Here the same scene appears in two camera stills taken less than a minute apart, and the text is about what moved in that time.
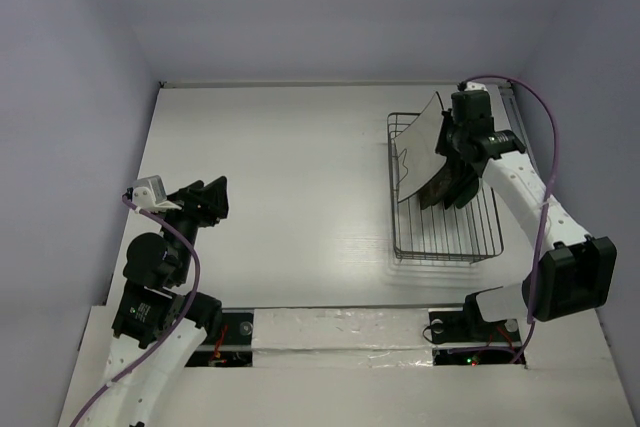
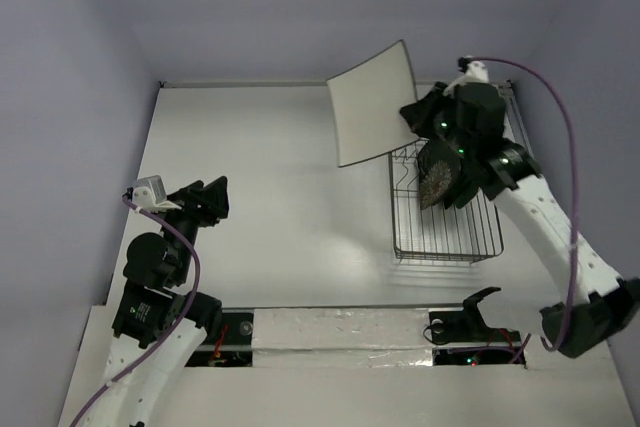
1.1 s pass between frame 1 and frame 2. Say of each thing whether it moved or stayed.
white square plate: moved
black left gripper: stayed
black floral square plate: stayed
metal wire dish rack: stayed
